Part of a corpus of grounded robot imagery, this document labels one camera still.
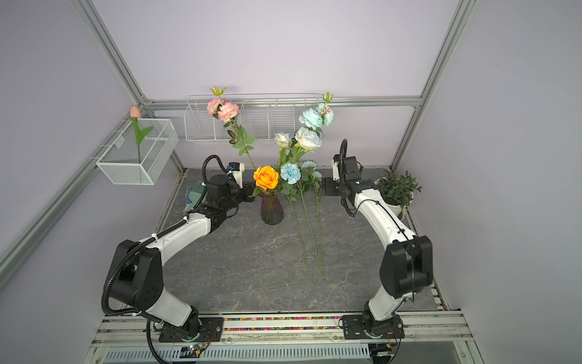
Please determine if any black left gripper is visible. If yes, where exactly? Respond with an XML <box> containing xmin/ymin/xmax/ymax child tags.
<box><xmin>222</xmin><ymin>181</ymin><xmax>262</xmax><ymax>212</ymax></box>

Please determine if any dark red glass vase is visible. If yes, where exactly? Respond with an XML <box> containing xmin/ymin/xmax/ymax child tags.
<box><xmin>259</xmin><ymin>193</ymin><xmax>284</xmax><ymax>225</ymax></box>

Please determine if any light blue carnation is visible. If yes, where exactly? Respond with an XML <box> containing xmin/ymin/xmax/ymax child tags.
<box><xmin>280</xmin><ymin>162</ymin><xmax>310</xmax><ymax>274</ymax></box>

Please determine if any teal white rose spray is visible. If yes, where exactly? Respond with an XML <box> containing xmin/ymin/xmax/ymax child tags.
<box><xmin>275</xmin><ymin>92</ymin><xmax>334</xmax><ymax>178</ymax></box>

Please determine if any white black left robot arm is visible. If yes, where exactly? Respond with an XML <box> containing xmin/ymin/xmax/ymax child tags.
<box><xmin>101</xmin><ymin>162</ymin><xmax>254</xmax><ymax>337</ymax></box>

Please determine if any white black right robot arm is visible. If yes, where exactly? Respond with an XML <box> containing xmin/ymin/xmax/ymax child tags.
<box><xmin>324</xmin><ymin>140</ymin><xmax>433</xmax><ymax>331</ymax></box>

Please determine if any orange rose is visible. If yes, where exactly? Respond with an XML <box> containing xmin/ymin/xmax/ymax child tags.
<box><xmin>253</xmin><ymin>165</ymin><xmax>280</xmax><ymax>195</ymax></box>

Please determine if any potted green plant white pot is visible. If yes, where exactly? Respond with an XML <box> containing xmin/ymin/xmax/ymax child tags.
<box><xmin>375</xmin><ymin>168</ymin><xmax>422</xmax><ymax>218</ymax></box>

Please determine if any pink rose spray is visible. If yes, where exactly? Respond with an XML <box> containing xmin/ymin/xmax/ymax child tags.
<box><xmin>206</xmin><ymin>86</ymin><xmax>257</xmax><ymax>169</ymax></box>

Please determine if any pink tulip in basket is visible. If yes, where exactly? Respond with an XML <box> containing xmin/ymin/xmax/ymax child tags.
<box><xmin>130</xmin><ymin>106</ymin><xmax>153</xmax><ymax>164</ymax></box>

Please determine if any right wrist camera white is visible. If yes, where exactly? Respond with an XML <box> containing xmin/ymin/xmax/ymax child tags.
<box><xmin>332</xmin><ymin>162</ymin><xmax>340</xmax><ymax>181</ymax></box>

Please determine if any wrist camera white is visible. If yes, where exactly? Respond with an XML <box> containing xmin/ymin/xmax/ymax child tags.
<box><xmin>332</xmin><ymin>162</ymin><xmax>340</xmax><ymax>181</ymax></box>
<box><xmin>227</xmin><ymin>162</ymin><xmax>246</xmax><ymax>188</ymax></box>

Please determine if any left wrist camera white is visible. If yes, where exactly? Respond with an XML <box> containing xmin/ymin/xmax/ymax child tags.
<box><xmin>227</xmin><ymin>162</ymin><xmax>246</xmax><ymax>188</ymax></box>

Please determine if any white wire basket back wall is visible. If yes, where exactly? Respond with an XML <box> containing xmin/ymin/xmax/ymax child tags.
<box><xmin>184</xmin><ymin>93</ymin><xmax>324</xmax><ymax>143</ymax></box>

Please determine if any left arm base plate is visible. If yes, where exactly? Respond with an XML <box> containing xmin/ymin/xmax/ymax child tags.
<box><xmin>159</xmin><ymin>316</ymin><xmax>224</xmax><ymax>343</ymax></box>

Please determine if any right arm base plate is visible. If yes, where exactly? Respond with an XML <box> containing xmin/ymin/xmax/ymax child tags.
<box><xmin>338</xmin><ymin>312</ymin><xmax>405</xmax><ymax>340</ymax></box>

